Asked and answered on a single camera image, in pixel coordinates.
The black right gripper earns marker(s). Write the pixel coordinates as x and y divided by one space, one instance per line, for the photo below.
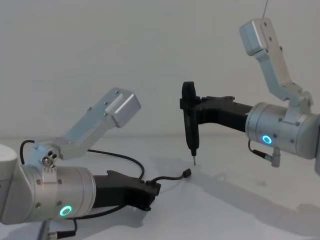
225 112

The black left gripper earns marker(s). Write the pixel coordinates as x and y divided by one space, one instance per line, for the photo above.
117 190

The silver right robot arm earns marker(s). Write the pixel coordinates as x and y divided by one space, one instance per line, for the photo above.
280 125

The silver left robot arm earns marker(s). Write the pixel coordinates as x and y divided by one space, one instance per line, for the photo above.
62 190

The white table cloth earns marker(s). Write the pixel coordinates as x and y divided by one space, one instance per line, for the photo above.
225 200

